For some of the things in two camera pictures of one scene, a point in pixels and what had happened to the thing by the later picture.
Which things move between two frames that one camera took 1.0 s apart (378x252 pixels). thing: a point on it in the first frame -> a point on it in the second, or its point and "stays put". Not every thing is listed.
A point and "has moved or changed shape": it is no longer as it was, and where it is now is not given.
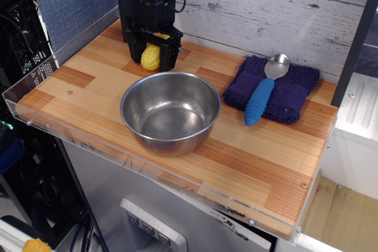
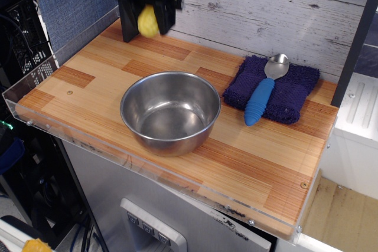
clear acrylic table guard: [248, 142] stays put
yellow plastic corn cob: [150, 58] has moved or changed shape
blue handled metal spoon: [275, 67] stays put
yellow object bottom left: [36, 245] stays put
